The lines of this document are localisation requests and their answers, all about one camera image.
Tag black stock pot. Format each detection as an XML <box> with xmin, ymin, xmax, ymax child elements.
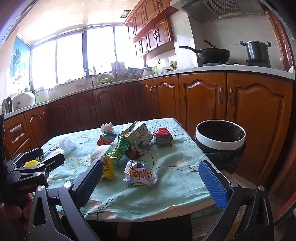
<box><xmin>239</xmin><ymin>40</ymin><xmax>272</xmax><ymax>64</ymax></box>

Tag person's left hand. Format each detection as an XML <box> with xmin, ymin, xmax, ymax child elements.
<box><xmin>1</xmin><ymin>193</ymin><xmax>34</xmax><ymax>240</ymax></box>

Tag white foam fruit net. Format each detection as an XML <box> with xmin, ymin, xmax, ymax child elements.
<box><xmin>59</xmin><ymin>136</ymin><xmax>76</xmax><ymax>152</ymax></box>

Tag white rimmed trash bin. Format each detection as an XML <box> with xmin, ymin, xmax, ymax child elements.
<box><xmin>194</xmin><ymin>120</ymin><xmax>246</xmax><ymax>174</ymax></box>

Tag seasoning bottles group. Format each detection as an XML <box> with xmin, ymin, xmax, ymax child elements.
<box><xmin>166</xmin><ymin>61</ymin><xmax>178</xmax><ymax>72</ymax></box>

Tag brown upper wall cabinets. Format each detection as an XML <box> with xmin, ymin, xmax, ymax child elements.
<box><xmin>125</xmin><ymin>0</ymin><xmax>178</xmax><ymax>61</ymax></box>

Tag brown lower kitchen cabinets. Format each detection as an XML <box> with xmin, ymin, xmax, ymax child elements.
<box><xmin>4</xmin><ymin>71</ymin><xmax>294</xmax><ymax>184</ymax></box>

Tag steel kettle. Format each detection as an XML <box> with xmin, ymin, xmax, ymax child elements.
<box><xmin>2</xmin><ymin>96</ymin><xmax>13</xmax><ymax>114</ymax></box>

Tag light green floral tablecloth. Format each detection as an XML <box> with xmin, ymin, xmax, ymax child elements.
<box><xmin>39</xmin><ymin>117</ymin><xmax>220</xmax><ymax>222</ymax></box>

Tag white sponge block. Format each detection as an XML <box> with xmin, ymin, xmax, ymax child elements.
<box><xmin>90</xmin><ymin>145</ymin><xmax>112</xmax><ymax>163</ymax></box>

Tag green milk carton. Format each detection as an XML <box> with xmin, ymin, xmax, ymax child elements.
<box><xmin>119</xmin><ymin>120</ymin><xmax>152</xmax><ymax>147</ymax></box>

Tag chrome sink faucet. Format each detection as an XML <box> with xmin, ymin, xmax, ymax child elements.
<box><xmin>84</xmin><ymin>68</ymin><xmax>95</xmax><ymax>87</ymax></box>

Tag crushed green soda can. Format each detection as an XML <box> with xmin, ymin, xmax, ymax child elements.
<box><xmin>104</xmin><ymin>135</ymin><xmax>132</xmax><ymax>165</ymax></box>

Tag white rice cooker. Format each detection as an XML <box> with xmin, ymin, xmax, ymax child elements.
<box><xmin>12</xmin><ymin>92</ymin><xmax>35</xmax><ymax>110</ymax></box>

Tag white lidded container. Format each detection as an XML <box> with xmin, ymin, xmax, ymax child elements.
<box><xmin>35</xmin><ymin>89</ymin><xmax>49</xmax><ymax>104</ymax></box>

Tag orange blue snack wrapper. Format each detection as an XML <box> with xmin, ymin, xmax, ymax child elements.
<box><xmin>97</xmin><ymin>132</ymin><xmax>117</xmax><ymax>146</ymax></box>

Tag yellow snack wrapper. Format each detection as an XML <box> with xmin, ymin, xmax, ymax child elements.
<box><xmin>99</xmin><ymin>156</ymin><xmax>115</xmax><ymax>181</ymax></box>

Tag white tissue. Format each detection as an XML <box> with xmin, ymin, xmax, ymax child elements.
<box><xmin>100</xmin><ymin>122</ymin><xmax>114</xmax><ymax>133</ymax></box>

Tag green vegetable bowl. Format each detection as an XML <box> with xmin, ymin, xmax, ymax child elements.
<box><xmin>97</xmin><ymin>72</ymin><xmax>114</xmax><ymax>84</ymax></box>

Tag red snack bag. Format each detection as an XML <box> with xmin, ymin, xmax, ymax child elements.
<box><xmin>152</xmin><ymin>128</ymin><xmax>173</xmax><ymax>146</ymax></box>

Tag range hood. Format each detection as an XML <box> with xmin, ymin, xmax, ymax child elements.
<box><xmin>170</xmin><ymin>0</ymin><xmax>264</xmax><ymax>23</ymax></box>

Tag colourful paper ball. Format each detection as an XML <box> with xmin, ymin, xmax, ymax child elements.
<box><xmin>123</xmin><ymin>160</ymin><xmax>159</xmax><ymax>186</ymax></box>

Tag black wok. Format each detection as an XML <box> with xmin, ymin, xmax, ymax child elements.
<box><xmin>179</xmin><ymin>40</ymin><xmax>230</xmax><ymax>63</ymax></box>

